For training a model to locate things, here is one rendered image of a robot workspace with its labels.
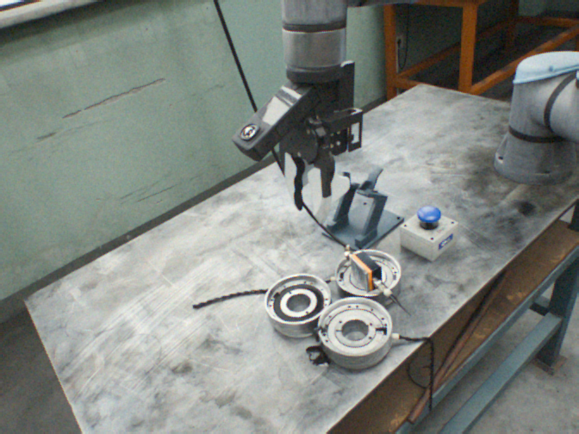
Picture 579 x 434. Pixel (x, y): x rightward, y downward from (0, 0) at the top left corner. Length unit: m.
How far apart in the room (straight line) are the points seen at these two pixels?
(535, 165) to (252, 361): 0.66
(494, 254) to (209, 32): 1.78
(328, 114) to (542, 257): 0.78
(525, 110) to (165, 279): 0.75
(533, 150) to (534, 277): 0.32
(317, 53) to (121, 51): 1.65
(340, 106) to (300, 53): 0.10
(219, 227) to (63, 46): 1.28
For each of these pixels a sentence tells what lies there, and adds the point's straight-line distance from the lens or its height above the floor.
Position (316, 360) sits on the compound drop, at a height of 0.80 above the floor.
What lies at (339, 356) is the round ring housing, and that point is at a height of 0.83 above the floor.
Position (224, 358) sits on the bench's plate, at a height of 0.80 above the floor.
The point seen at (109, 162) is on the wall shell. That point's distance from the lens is 2.21.
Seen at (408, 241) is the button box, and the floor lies 0.82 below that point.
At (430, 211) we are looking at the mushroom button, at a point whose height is 0.87.
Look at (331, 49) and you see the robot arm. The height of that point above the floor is 1.20.
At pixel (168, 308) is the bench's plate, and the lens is 0.83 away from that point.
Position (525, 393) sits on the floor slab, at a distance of 1.65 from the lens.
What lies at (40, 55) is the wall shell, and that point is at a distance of 2.05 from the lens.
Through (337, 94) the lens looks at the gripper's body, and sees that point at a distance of 0.60.
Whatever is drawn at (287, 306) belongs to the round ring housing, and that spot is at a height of 0.82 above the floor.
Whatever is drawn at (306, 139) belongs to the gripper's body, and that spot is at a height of 1.10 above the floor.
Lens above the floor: 1.36
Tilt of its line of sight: 36 degrees down
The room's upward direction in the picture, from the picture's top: 11 degrees counter-clockwise
